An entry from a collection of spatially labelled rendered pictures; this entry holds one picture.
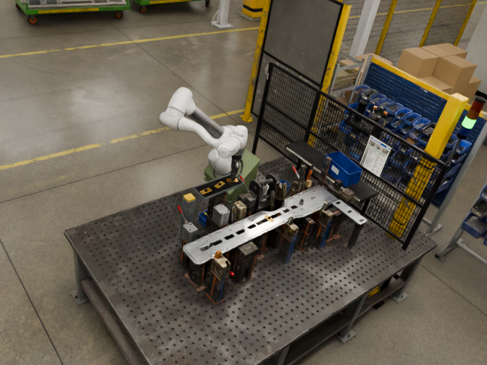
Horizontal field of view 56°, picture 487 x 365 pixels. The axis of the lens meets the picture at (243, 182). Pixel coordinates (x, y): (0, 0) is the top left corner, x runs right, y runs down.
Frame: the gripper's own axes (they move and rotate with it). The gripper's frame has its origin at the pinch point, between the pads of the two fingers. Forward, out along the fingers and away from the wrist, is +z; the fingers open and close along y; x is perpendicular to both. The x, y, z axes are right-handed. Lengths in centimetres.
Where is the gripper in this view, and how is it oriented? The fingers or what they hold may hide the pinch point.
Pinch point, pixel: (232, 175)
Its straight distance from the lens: 334.9
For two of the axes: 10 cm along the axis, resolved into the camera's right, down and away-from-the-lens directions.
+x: 9.5, -0.4, 3.0
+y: 2.6, 6.1, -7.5
